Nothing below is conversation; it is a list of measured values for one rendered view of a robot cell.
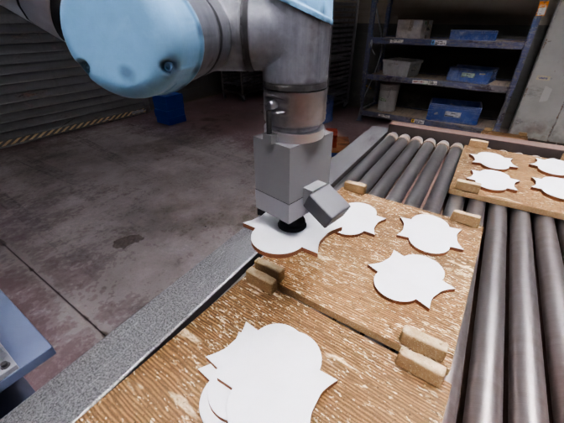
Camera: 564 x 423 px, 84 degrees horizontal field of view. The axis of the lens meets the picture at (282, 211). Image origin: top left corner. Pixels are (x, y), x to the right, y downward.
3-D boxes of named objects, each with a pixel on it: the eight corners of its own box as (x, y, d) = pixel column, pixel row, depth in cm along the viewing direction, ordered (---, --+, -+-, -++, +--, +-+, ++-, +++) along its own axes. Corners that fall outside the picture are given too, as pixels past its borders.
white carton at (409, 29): (394, 38, 421) (398, 19, 409) (405, 37, 437) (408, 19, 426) (420, 40, 399) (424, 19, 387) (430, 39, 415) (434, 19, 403)
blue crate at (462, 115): (425, 120, 428) (429, 103, 416) (428, 113, 459) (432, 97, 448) (476, 126, 403) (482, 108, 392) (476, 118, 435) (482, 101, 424)
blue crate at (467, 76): (445, 80, 403) (448, 66, 395) (454, 76, 427) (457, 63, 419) (488, 85, 375) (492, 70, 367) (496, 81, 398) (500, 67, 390)
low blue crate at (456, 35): (447, 41, 374) (450, 30, 368) (448, 39, 403) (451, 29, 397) (496, 42, 356) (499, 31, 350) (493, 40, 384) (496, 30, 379)
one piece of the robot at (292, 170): (326, 127, 30) (315, 258, 39) (373, 109, 35) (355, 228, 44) (243, 105, 37) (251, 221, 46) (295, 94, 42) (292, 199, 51)
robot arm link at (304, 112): (340, 86, 37) (294, 97, 32) (336, 125, 39) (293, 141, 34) (292, 79, 41) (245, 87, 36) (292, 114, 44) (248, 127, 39)
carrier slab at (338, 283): (248, 275, 60) (248, 269, 59) (342, 191, 88) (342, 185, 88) (447, 377, 43) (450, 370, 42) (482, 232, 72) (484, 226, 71)
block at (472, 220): (448, 221, 73) (451, 211, 71) (450, 216, 74) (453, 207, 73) (477, 229, 70) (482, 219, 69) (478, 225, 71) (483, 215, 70)
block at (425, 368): (393, 364, 43) (397, 352, 41) (398, 354, 44) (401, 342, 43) (440, 390, 40) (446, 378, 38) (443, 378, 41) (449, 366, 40)
